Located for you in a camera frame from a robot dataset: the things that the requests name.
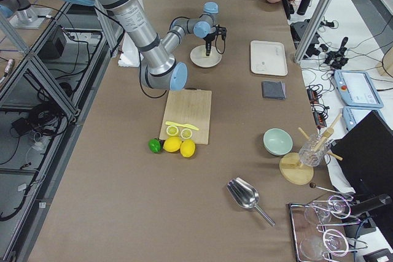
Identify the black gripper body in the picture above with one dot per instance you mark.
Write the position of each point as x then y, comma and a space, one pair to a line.
209, 38

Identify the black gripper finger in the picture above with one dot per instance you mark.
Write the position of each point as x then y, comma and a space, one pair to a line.
207, 48

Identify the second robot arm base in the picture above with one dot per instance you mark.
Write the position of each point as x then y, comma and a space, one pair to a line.
21, 14

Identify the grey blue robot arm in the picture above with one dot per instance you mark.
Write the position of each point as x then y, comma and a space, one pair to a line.
159, 68

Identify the white rectangular tray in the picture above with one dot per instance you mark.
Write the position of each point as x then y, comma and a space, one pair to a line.
268, 58

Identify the round white plate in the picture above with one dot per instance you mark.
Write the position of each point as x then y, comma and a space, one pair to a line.
199, 57

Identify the wooden cutting board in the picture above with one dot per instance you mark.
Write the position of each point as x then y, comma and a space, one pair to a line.
192, 107

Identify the folded grey cloth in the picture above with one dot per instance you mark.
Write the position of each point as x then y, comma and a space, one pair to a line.
274, 90

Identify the yellow plastic knife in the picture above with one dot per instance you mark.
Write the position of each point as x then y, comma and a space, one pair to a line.
185, 125

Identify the right lemon half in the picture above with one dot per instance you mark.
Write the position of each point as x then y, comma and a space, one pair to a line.
186, 133

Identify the lemon half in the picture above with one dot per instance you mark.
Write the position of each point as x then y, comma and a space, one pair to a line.
186, 133
172, 130

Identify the left lemon half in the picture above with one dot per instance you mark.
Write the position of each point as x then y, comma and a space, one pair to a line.
172, 130

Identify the whole yellow lemon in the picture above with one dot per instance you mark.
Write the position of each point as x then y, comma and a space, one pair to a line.
188, 148
172, 144

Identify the green lime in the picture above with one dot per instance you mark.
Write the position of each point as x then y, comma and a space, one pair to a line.
155, 145

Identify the mint green bowl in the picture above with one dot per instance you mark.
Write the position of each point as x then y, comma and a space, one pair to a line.
277, 141

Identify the wooden cup rack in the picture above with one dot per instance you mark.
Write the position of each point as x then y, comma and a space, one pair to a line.
300, 174

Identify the blue teach pendant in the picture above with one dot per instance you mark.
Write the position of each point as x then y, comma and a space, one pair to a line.
357, 89
352, 115

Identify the clear glass cup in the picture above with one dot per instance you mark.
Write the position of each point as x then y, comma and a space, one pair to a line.
313, 150

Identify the silver metal scoop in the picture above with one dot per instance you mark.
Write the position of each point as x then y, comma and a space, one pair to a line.
247, 197

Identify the black monitor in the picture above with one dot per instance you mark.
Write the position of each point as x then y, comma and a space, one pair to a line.
367, 156

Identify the aluminium frame post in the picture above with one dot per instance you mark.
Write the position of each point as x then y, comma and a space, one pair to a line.
311, 29

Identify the wire glass rack tray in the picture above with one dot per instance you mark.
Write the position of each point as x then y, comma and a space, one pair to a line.
318, 229

